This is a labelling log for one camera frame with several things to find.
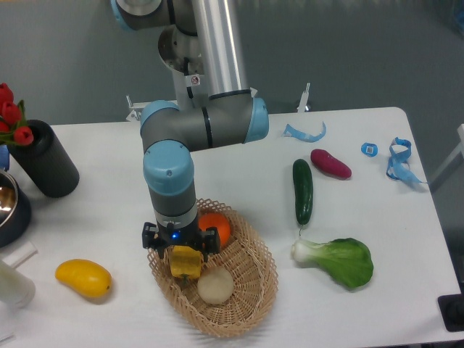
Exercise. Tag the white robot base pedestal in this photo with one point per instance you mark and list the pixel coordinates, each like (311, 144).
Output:
(181, 55)

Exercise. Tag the tangled blue ribbon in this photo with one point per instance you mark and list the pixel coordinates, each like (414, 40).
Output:
(398, 168)

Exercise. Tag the dark metal bowl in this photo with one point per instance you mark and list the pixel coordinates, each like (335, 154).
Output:
(15, 210)

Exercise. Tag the orange fruit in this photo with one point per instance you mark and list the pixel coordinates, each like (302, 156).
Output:
(219, 221)

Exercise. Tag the yellow mango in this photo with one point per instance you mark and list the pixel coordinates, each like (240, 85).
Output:
(85, 277)

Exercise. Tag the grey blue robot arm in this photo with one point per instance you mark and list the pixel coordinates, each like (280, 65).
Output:
(214, 107)

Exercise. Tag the white paper strip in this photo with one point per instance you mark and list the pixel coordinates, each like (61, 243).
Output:
(16, 254)

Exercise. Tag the black device at edge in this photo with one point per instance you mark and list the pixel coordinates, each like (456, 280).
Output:
(451, 307)

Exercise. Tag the purple sweet potato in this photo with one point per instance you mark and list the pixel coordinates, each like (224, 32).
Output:
(330, 165)

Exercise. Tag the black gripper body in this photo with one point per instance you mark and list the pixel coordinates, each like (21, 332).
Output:
(156, 236)

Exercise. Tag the beige round onion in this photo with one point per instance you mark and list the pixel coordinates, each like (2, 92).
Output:
(215, 285)

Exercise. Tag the green cucumber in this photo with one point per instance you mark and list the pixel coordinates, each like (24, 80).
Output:
(303, 191)

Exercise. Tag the small blue tape roll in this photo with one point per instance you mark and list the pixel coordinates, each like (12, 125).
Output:
(369, 149)

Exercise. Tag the yellow bell pepper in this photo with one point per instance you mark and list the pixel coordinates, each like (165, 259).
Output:
(185, 264)

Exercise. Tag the green bok choy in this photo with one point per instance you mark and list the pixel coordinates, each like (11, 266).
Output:
(347, 261)

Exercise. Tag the black cylindrical vase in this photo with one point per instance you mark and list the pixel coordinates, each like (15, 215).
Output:
(46, 162)

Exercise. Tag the red tulip flowers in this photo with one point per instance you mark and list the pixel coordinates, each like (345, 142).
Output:
(14, 127)

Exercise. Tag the translucent white bottle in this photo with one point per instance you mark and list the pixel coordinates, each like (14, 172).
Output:
(17, 290)

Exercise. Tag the curved blue tape strip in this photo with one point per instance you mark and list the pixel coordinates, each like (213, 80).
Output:
(291, 132)

